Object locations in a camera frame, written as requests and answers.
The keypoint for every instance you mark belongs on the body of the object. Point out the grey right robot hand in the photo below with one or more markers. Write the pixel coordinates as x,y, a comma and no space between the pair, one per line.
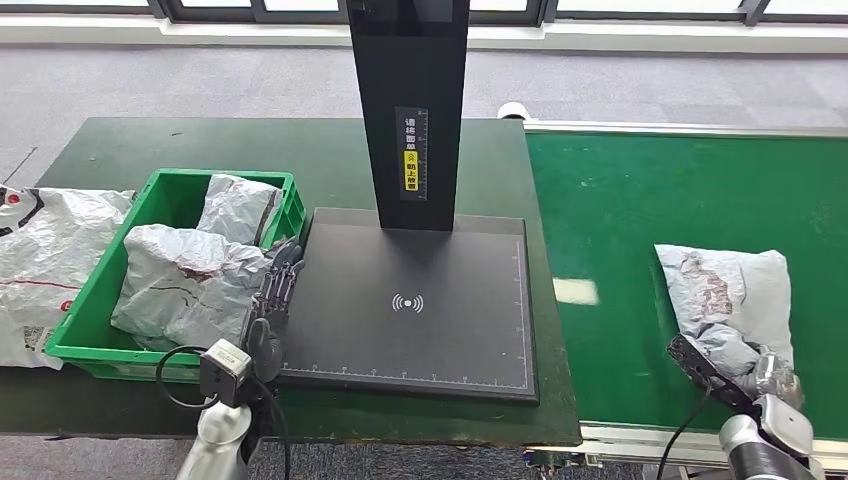
775,378

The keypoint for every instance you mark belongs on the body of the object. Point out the dark window frame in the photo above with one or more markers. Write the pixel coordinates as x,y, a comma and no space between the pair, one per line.
298,16

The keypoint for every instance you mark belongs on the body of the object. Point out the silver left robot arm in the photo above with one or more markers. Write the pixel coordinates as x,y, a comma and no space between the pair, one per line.
218,444

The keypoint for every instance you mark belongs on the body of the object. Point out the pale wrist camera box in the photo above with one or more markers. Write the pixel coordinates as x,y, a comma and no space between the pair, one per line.
225,371
702,371

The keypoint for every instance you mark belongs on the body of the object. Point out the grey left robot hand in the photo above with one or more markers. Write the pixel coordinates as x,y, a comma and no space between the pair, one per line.
272,331

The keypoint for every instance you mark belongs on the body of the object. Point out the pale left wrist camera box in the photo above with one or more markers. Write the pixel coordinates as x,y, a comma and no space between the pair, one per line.
225,371

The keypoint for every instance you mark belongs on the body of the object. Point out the black yellow label sticker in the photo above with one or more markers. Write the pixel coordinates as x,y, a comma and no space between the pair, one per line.
412,154

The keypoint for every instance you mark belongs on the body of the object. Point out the black scanner machine with column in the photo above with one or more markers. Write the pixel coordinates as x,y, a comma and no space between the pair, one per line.
411,278

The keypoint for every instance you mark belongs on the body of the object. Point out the green conveyor belt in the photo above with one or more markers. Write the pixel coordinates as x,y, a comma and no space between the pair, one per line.
609,212

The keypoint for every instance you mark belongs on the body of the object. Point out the large white printed plastic bag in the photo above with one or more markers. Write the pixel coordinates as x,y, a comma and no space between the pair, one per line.
53,265

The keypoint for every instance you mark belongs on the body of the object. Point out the grey parcel bag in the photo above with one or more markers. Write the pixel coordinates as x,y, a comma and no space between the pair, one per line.
735,298
185,285
238,205

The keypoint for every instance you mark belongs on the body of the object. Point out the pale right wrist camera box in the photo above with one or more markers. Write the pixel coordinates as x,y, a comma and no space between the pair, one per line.
702,371

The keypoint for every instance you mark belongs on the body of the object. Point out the green plastic crate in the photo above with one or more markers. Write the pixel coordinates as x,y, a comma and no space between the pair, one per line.
86,324

